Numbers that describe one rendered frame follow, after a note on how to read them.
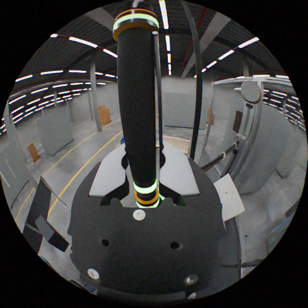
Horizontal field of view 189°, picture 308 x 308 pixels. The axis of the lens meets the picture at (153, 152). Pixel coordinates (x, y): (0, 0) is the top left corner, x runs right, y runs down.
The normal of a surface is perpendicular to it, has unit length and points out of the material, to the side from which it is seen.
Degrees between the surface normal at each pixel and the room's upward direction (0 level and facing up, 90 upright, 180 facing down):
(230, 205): 50
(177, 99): 90
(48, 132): 90
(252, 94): 90
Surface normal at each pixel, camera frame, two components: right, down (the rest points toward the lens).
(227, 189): -0.77, -0.58
